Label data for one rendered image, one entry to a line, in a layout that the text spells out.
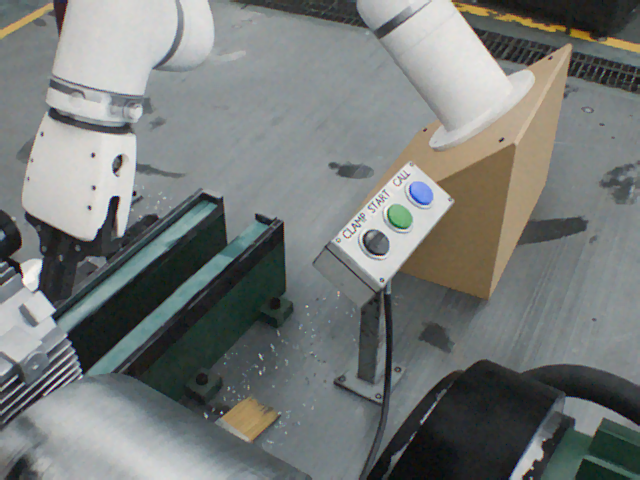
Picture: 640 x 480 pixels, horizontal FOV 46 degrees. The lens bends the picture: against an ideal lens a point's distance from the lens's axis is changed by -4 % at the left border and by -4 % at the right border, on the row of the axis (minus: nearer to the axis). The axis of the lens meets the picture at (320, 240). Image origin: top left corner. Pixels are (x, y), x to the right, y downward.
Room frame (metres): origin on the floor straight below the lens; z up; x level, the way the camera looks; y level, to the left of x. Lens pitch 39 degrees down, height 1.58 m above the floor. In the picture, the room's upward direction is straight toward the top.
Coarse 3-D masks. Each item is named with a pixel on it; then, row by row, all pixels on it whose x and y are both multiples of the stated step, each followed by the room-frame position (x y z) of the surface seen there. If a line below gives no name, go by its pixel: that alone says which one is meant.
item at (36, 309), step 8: (32, 296) 0.51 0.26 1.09; (40, 296) 0.51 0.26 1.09; (24, 304) 0.50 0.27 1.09; (32, 304) 0.50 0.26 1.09; (40, 304) 0.51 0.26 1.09; (48, 304) 0.51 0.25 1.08; (24, 312) 0.50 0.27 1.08; (32, 312) 0.50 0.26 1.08; (40, 312) 0.50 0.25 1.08; (48, 312) 0.50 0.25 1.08; (32, 320) 0.49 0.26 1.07; (40, 320) 0.49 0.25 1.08
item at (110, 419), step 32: (96, 384) 0.36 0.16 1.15; (128, 384) 0.37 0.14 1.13; (32, 416) 0.32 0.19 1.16; (64, 416) 0.32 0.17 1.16; (96, 416) 0.32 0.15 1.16; (128, 416) 0.33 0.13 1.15; (160, 416) 0.34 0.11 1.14; (192, 416) 0.35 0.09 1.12; (0, 448) 0.29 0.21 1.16; (32, 448) 0.29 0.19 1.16; (64, 448) 0.29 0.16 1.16; (96, 448) 0.29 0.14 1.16; (128, 448) 0.30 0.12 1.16; (160, 448) 0.30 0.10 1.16; (192, 448) 0.30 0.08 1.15; (224, 448) 0.31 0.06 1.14; (256, 448) 0.33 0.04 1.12
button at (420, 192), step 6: (414, 186) 0.70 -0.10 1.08; (420, 186) 0.70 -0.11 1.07; (426, 186) 0.71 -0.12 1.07; (414, 192) 0.69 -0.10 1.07; (420, 192) 0.70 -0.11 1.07; (426, 192) 0.70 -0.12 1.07; (432, 192) 0.70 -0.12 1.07; (414, 198) 0.69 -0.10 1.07; (420, 198) 0.69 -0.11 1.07; (426, 198) 0.69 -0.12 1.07; (432, 198) 0.70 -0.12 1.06; (426, 204) 0.69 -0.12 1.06
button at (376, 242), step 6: (366, 234) 0.62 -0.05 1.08; (372, 234) 0.62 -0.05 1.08; (378, 234) 0.62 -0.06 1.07; (384, 234) 0.63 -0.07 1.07; (366, 240) 0.61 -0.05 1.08; (372, 240) 0.61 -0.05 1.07; (378, 240) 0.61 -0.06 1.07; (384, 240) 0.62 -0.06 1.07; (366, 246) 0.60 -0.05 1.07; (372, 246) 0.60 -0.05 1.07; (378, 246) 0.61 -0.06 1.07; (384, 246) 0.61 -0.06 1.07; (372, 252) 0.60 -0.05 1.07; (378, 252) 0.60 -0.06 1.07; (384, 252) 0.60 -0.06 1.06
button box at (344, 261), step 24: (408, 168) 0.73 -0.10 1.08; (384, 192) 0.68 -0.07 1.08; (408, 192) 0.69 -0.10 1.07; (360, 216) 0.64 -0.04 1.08; (384, 216) 0.65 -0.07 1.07; (432, 216) 0.68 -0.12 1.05; (336, 240) 0.60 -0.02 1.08; (360, 240) 0.61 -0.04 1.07; (408, 240) 0.64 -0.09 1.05; (312, 264) 0.61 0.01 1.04; (336, 264) 0.60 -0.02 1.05; (360, 264) 0.59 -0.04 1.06; (384, 264) 0.60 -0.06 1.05; (360, 288) 0.58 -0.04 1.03
